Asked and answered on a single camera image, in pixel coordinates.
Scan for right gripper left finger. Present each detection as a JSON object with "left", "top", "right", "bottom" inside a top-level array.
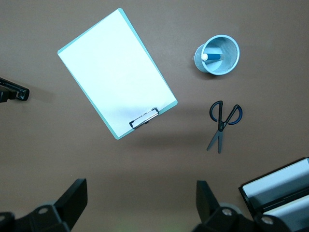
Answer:
[{"left": 0, "top": 178, "right": 88, "bottom": 232}]

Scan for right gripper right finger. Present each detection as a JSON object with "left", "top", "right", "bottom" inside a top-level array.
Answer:
[{"left": 192, "top": 180, "right": 300, "bottom": 232}]

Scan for blue marker with white cap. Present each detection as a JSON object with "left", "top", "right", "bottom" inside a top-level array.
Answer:
[{"left": 201, "top": 53, "right": 224, "bottom": 61}]

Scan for black stacked paper tray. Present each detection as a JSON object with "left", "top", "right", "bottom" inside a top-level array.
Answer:
[{"left": 238, "top": 157, "right": 309, "bottom": 219}]

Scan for white paper stack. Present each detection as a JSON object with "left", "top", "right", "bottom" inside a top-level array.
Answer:
[{"left": 242, "top": 159, "right": 309, "bottom": 218}]

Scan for teal clipboard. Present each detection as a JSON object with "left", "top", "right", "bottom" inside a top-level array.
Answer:
[{"left": 57, "top": 7, "right": 179, "bottom": 141}]

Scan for black stapler with red tip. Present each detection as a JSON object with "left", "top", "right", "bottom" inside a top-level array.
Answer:
[{"left": 0, "top": 77, "right": 30, "bottom": 103}]

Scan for white paper sheet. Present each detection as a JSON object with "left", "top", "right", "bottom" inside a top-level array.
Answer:
[{"left": 58, "top": 9, "right": 176, "bottom": 137}]

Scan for light blue mesh cup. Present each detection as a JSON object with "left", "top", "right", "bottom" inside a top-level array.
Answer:
[{"left": 192, "top": 34, "right": 240, "bottom": 76}]

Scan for black blue handled scissors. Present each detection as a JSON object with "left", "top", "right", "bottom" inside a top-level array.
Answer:
[{"left": 206, "top": 100, "right": 243, "bottom": 155}]

